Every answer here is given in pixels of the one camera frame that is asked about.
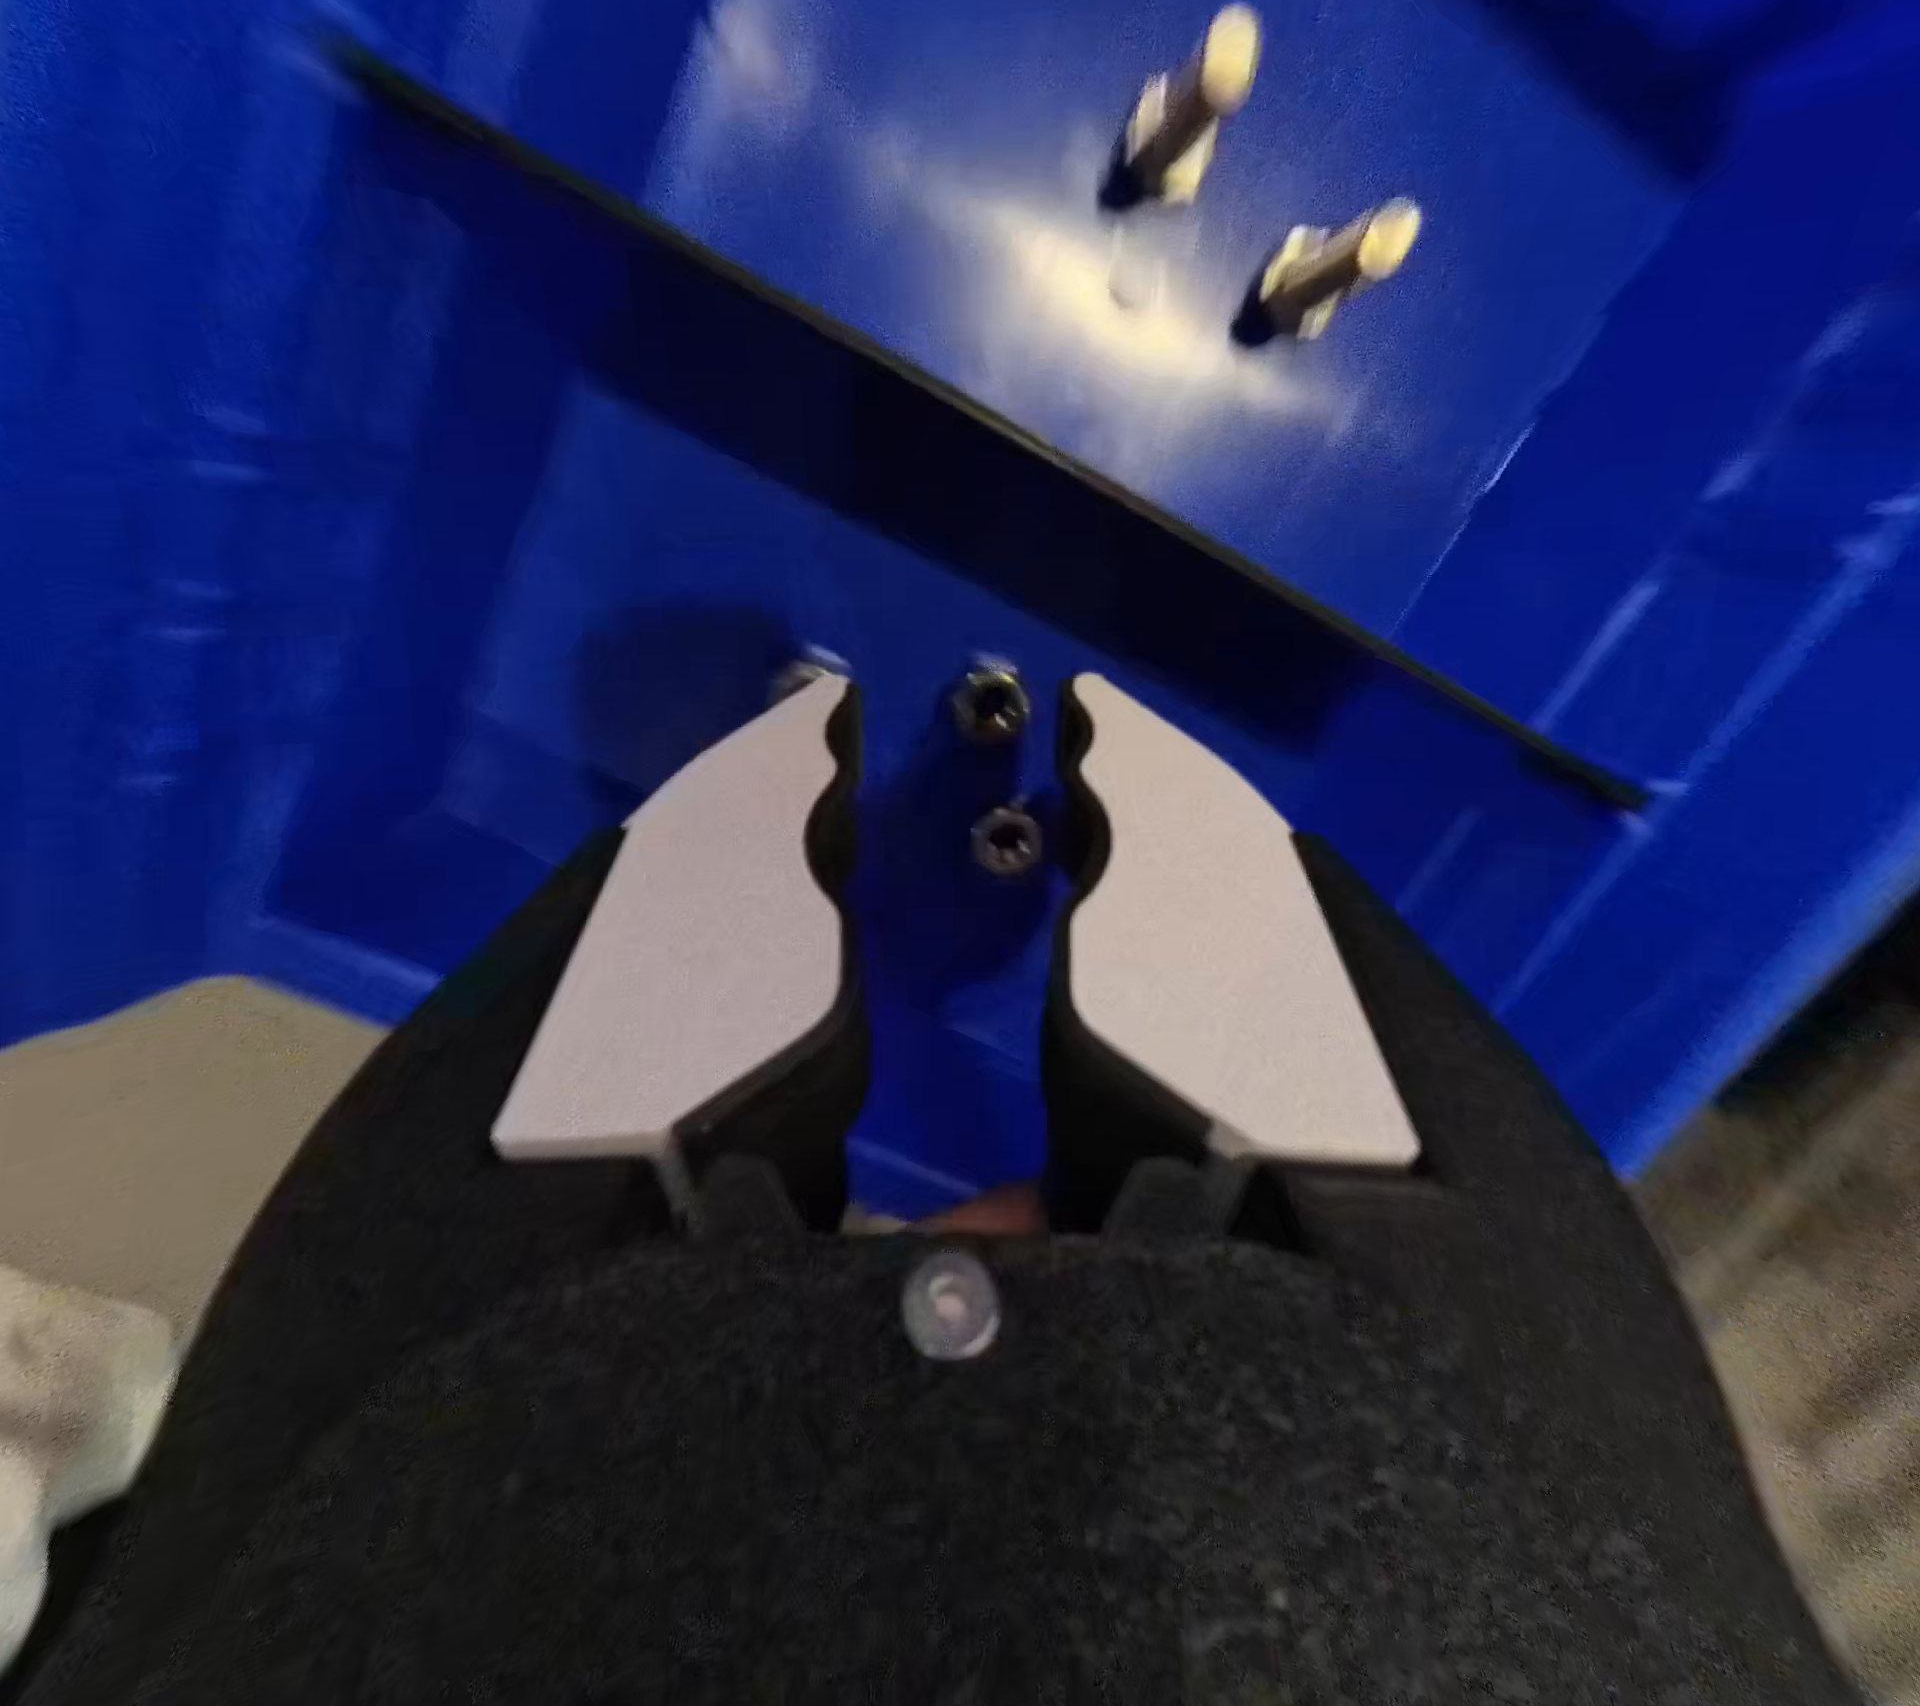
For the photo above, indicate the steel hex nut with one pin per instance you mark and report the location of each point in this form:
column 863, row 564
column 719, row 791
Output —
column 990, row 701
column 1006, row 840

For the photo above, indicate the blue plastic bin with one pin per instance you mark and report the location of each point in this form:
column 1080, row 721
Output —
column 300, row 387

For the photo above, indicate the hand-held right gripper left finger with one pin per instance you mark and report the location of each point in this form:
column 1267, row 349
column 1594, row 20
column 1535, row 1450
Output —
column 691, row 971

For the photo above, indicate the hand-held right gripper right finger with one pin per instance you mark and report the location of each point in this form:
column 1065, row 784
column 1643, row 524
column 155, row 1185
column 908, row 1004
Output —
column 1230, row 971

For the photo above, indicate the person in white shirt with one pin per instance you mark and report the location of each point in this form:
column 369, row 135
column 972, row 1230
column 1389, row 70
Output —
column 74, row 1376

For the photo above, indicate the steel hex bolt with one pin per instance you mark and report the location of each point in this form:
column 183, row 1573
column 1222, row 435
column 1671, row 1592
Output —
column 1192, row 108
column 1334, row 266

